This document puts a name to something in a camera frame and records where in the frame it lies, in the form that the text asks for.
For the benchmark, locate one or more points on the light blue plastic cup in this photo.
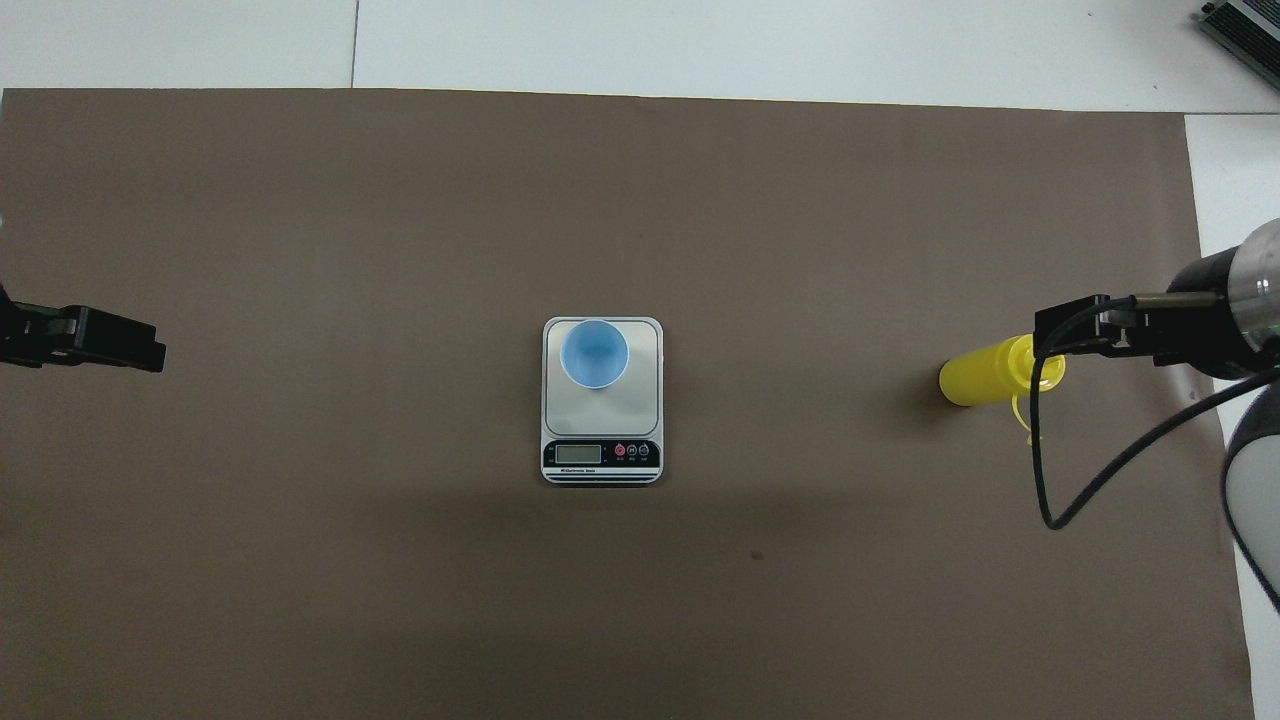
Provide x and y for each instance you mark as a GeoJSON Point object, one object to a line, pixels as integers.
{"type": "Point", "coordinates": [595, 352]}

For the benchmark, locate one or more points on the brown paper table mat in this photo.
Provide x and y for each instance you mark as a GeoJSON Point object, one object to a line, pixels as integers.
{"type": "Point", "coordinates": [400, 560]}

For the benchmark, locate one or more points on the grey ribbed metal device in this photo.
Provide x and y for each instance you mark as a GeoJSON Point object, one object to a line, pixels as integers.
{"type": "Point", "coordinates": [1250, 25]}

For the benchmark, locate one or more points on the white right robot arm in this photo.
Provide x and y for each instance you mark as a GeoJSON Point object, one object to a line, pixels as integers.
{"type": "Point", "coordinates": [1262, 480]}

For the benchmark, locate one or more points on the silver digital kitchen scale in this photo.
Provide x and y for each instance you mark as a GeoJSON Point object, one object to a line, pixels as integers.
{"type": "Point", "coordinates": [640, 412]}

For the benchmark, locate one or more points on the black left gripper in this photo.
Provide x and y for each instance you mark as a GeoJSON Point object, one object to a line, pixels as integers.
{"type": "Point", "coordinates": [5, 330]}

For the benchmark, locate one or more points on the yellow squeeze seasoning bottle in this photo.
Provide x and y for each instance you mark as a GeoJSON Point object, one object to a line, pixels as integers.
{"type": "Point", "coordinates": [975, 380]}

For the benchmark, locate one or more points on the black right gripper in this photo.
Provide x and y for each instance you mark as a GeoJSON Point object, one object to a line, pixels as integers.
{"type": "Point", "coordinates": [1215, 345]}

